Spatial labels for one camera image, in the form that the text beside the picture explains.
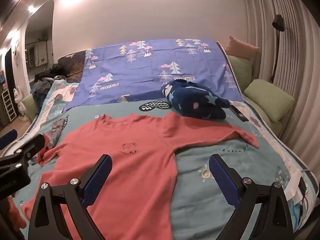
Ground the green cushion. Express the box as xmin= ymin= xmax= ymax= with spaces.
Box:
xmin=22 ymin=94 xmax=38 ymax=118

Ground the pile of dark clothes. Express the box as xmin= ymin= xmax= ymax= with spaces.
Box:
xmin=30 ymin=64 xmax=68 ymax=105

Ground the teal printed bed blanket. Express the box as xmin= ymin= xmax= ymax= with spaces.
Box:
xmin=5 ymin=77 xmax=313 ymax=240

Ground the small black device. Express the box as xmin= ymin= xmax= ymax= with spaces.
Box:
xmin=299 ymin=177 xmax=309 ymax=195

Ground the white slatted rack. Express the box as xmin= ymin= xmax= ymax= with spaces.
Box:
xmin=0 ymin=90 xmax=17 ymax=123

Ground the dark blue star-print blanket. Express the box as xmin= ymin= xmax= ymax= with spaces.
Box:
xmin=160 ymin=81 xmax=231 ymax=120

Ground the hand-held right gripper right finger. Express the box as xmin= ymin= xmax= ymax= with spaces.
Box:
xmin=209 ymin=154 xmax=294 ymax=240

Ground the purple tree-print sheet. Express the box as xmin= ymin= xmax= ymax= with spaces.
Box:
xmin=62 ymin=39 xmax=244 ymax=112

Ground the white rabbit figure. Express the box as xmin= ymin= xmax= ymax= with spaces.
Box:
xmin=14 ymin=86 xmax=24 ymax=117

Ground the black floor lamp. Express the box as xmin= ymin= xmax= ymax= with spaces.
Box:
xmin=270 ymin=14 xmax=285 ymax=84

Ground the beige pleated curtain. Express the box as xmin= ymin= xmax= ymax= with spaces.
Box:
xmin=241 ymin=0 xmax=320 ymax=155

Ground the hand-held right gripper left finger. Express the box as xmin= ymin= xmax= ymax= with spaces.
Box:
xmin=27 ymin=154 xmax=113 ymax=240

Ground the grey pink patterned garment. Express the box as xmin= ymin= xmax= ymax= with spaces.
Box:
xmin=44 ymin=116 xmax=69 ymax=150

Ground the white paper sheet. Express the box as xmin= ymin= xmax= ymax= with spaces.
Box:
xmin=285 ymin=171 xmax=304 ymax=200

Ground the green pillow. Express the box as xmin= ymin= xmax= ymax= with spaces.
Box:
xmin=244 ymin=79 xmax=295 ymax=123
xmin=228 ymin=55 xmax=253 ymax=90

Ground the black remote control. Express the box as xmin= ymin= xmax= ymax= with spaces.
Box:
xmin=229 ymin=105 xmax=249 ymax=122

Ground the coral long-sleeve shirt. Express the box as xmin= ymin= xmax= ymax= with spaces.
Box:
xmin=22 ymin=113 xmax=260 ymax=240

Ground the pink pillow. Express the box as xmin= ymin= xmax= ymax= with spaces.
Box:
xmin=225 ymin=36 xmax=260 ymax=60

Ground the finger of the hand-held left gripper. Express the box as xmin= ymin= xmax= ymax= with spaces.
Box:
xmin=0 ymin=133 xmax=47 ymax=170
xmin=0 ymin=129 xmax=18 ymax=150

